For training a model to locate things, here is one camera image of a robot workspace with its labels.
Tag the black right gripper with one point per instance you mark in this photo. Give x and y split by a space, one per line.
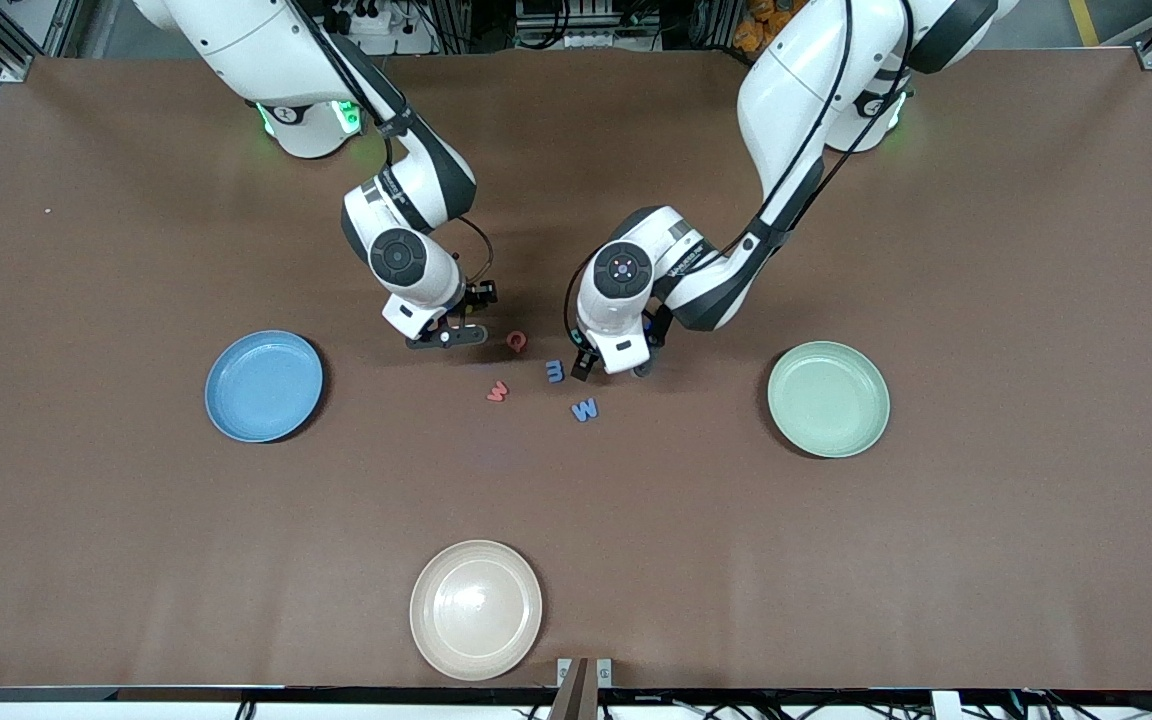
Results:
477 297

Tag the blue foam lowercase m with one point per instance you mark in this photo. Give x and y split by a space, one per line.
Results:
555 372

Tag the pink foam letter Q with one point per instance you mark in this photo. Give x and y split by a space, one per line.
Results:
509 342

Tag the red foam lowercase w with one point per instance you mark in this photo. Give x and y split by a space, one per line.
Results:
498 394

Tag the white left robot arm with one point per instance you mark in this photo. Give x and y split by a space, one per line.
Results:
806 80

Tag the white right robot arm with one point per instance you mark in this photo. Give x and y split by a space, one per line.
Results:
236 40

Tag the blue foam uppercase W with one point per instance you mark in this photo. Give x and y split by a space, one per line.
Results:
584 408

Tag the brown table cover sheet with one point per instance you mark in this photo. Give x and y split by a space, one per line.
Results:
636 520

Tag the blue plate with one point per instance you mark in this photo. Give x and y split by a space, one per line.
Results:
264 386

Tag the pale green plate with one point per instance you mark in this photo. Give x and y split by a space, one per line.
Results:
828 400

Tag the beige plate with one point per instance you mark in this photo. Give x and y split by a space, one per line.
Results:
476 610

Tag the white power strip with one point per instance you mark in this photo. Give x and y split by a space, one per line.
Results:
386 42

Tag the grey equipment rack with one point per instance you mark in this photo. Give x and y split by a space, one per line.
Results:
586 30

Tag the pile of orange objects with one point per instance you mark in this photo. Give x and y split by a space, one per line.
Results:
761 12

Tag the grey metal camera bracket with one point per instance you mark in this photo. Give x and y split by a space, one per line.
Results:
581 700

